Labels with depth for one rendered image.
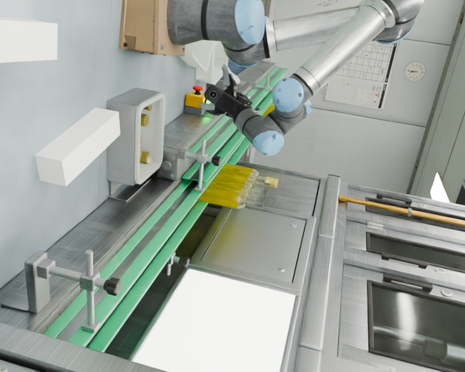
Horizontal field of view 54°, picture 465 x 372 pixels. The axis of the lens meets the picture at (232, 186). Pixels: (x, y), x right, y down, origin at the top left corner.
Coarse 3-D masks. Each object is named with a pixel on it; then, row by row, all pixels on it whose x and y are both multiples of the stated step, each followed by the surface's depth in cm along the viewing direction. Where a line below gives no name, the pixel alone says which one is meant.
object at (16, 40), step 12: (0, 24) 67; (12, 24) 69; (24, 24) 72; (36, 24) 75; (48, 24) 78; (0, 36) 67; (12, 36) 70; (24, 36) 72; (36, 36) 75; (48, 36) 78; (0, 48) 68; (12, 48) 70; (24, 48) 73; (36, 48) 76; (48, 48) 79; (0, 60) 68; (12, 60) 71; (24, 60) 74; (36, 60) 76
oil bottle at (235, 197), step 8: (216, 184) 151; (224, 184) 151; (208, 192) 148; (216, 192) 148; (224, 192) 147; (232, 192) 147; (240, 192) 147; (200, 200) 150; (208, 200) 149; (216, 200) 149; (224, 200) 148; (232, 200) 147; (240, 200) 147; (240, 208) 148
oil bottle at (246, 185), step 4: (216, 176) 156; (220, 176) 156; (224, 176) 156; (216, 180) 153; (220, 180) 153; (224, 180) 154; (228, 180) 154; (232, 180) 154; (236, 180) 155; (240, 180) 155; (228, 184) 152; (232, 184) 152; (236, 184) 152; (240, 184) 152; (244, 184) 153; (248, 184) 153; (244, 188) 151; (248, 188) 151; (248, 192) 152
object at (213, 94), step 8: (208, 88) 132; (216, 88) 132; (208, 96) 132; (216, 96) 132; (224, 96) 133; (216, 104) 134; (224, 104) 134; (232, 104) 134; (240, 104) 134; (232, 112) 135
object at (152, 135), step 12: (156, 96) 123; (156, 108) 130; (156, 120) 131; (144, 132) 133; (156, 132) 132; (144, 144) 135; (156, 144) 134; (156, 156) 136; (144, 168) 131; (156, 168) 133; (144, 180) 126
